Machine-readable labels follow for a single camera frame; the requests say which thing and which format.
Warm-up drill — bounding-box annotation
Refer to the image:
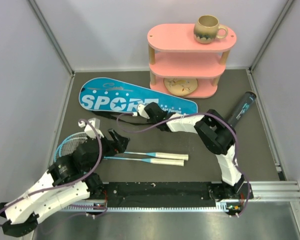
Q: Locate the blue sport racket bag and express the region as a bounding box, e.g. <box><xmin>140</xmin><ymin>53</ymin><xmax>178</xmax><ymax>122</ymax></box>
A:
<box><xmin>78</xmin><ymin>77</ymin><xmax>198</xmax><ymax>114</ymax></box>

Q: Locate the black shuttlecock tube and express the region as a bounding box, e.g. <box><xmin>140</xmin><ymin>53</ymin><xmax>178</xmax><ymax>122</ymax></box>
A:
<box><xmin>226</xmin><ymin>91</ymin><xmax>257</xmax><ymax>128</ymax></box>

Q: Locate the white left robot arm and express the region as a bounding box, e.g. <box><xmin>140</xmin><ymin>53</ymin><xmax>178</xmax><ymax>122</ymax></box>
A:
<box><xmin>0</xmin><ymin>129</ymin><xmax>130</xmax><ymax>238</ymax></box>

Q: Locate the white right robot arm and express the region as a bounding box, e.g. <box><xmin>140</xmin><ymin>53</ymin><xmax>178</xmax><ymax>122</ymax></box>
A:
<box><xmin>137</xmin><ymin>102</ymin><xmax>249</xmax><ymax>198</ymax></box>

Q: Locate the blue badminton racket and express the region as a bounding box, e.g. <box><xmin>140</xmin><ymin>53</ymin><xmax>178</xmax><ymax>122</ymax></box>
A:
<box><xmin>53</xmin><ymin>132</ymin><xmax>185</xmax><ymax>167</ymax></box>
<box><xmin>54</xmin><ymin>132</ymin><xmax>189</xmax><ymax>161</ymax></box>

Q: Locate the round painted beige coaster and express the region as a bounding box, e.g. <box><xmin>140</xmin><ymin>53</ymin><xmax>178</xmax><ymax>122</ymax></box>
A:
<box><xmin>163</xmin><ymin>78</ymin><xmax>198</xmax><ymax>97</ymax></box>

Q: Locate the pink three-tier shelf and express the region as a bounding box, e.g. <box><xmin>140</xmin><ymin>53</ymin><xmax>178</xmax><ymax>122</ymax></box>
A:
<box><xmin>147</xmin><ymin>23</ymin><xmax>237</xmax><ymax>99</ymax></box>

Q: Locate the beige ceramic mug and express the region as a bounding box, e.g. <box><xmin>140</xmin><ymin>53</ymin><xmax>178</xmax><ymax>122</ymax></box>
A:
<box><xmin>193</xmin><ymin>15</ymin><xmax>228</xmax><ymax>44</ymax></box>

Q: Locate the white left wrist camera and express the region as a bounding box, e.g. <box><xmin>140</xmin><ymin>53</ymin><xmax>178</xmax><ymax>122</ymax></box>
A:
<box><xmin>84</xmin><ymin>118</ymin><xmax>105</xmax><ymax>139</ymax></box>

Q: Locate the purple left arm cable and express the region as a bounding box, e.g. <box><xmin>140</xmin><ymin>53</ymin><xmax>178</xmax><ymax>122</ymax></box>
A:
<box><xmin>0</xmin><ymin>118</ymin><xmax>103</xmax><ymax>226</ymax></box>

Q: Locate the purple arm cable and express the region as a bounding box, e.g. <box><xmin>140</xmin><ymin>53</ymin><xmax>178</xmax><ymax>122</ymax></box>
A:
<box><xmin>0</xmin><ymin>118</ymin><xmax>103</xmax><ymax>226</ymax></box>
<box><xmin>116</xmin><ymin>112</ymin><xmax>252</xmax><ymax>218</ymax></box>

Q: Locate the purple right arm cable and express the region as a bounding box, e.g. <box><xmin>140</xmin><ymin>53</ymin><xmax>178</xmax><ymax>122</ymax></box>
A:
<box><xmin>116</xmin><ymin>112</ymin><xmax>252</xmax><ymax>218</ymax></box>

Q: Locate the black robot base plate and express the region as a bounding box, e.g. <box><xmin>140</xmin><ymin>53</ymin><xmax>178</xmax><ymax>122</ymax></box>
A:
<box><xmin>104</xmin><ymin>182</ymin><xmax>227</xmax><ymax>208</ymax></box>

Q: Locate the grey slotted cable duct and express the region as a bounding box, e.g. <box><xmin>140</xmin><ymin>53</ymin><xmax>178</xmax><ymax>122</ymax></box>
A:
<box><xmin>39</xmin><ymin>201</ymin><xmax>243</xmax><ymax>213</ymax></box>

